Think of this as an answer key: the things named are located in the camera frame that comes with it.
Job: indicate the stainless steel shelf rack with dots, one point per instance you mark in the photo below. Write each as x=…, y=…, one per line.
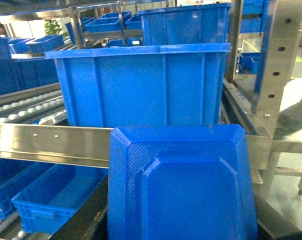
x=87, y=146

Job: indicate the blue lower shelf bin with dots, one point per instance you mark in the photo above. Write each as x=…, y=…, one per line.
x=53, y=198

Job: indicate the left blue plastic container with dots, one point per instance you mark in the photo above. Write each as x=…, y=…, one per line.
x=142, y=85

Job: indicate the tall blue crate rear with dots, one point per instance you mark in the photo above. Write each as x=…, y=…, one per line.
x=185, y=25

